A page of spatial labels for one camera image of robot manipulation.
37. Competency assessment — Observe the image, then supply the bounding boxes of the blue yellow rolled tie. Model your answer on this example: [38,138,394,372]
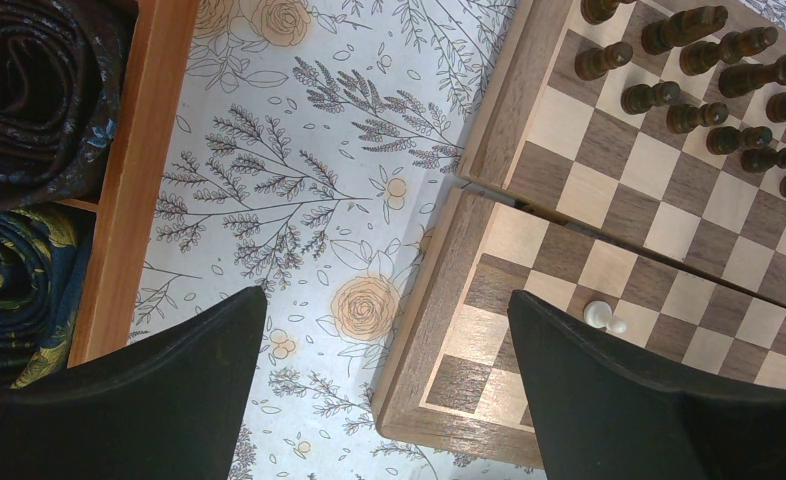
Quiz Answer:
[0,203,95,388]

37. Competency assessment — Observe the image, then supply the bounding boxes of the white chess pawn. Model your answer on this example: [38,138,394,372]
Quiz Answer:
[583,300,627,334]

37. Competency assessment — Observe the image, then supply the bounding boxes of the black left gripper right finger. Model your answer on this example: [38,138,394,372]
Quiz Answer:
[507,290,786,479]

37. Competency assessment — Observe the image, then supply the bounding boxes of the dark rook left corner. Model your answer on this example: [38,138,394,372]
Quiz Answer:
[580,0,635,25]

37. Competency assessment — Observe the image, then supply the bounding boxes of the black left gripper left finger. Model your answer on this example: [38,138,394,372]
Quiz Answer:
[0,287,267,479]

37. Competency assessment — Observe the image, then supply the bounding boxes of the dark floral rolled tie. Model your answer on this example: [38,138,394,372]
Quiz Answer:
[0,1,135,211]

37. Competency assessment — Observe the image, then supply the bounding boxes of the dark knight left side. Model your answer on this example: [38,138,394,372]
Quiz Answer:
[641,6,729,55]

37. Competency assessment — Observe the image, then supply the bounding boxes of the dark pawn left edge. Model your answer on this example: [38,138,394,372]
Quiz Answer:
[574,41,634,81]

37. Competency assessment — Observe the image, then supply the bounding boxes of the floral patterned table mat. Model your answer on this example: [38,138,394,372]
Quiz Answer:
[127,0,786,480]

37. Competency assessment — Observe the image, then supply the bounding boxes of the wooden chess board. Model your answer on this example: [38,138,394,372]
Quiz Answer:
[372,1,786,467]

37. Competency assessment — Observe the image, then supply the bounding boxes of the wooden compartment tray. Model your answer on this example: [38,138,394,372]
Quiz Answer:
[66,0,198,367]

